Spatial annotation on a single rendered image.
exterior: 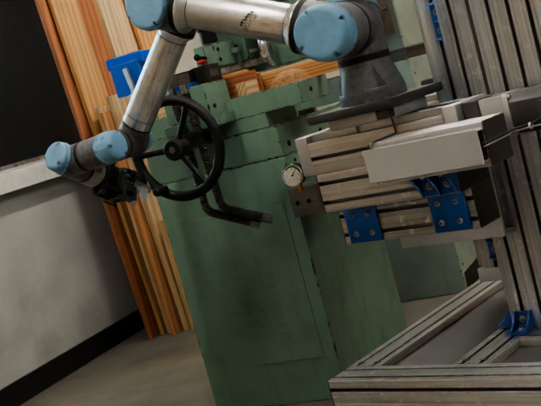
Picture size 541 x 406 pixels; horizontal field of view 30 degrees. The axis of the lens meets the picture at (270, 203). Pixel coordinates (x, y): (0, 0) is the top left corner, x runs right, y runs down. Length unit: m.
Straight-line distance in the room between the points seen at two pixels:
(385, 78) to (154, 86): 0.59
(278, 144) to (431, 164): 0.87
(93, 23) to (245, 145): 1.94
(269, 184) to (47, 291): 1.59
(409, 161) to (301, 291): 0.94
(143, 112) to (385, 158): 0.70
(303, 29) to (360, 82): 0.20
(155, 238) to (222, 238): 1.40
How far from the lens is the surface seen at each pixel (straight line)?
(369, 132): 2.20
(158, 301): 4.37
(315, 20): 2.07
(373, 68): 2.20
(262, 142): 2.81
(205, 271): 2.98
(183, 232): 2.99
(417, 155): 2.00
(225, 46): 3.04
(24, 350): 4.04
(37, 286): 4.14
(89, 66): 4.45
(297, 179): 2.72
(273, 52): 3.08
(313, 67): 2.89
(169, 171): 2.97
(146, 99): 2.48
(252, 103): 2.81
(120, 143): 2.43
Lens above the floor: 0.90
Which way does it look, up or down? 6 degrees down
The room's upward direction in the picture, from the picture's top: 15 degrees counter-clockwise
